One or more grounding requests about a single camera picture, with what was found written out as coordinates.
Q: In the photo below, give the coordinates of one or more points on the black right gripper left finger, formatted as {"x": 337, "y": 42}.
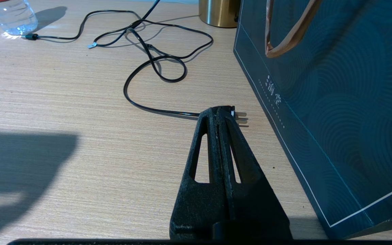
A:
{"x": 199, "y": 211}

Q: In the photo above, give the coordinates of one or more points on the clear red-capped water bottle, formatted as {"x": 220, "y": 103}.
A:
{"x": 10, "y": 15}

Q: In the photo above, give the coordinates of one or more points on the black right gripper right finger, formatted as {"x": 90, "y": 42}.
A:
{"x": 254, "y": 211}

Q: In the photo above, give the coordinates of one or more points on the brass desk lamp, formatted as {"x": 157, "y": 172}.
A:
{"x": 218, "y": 13}

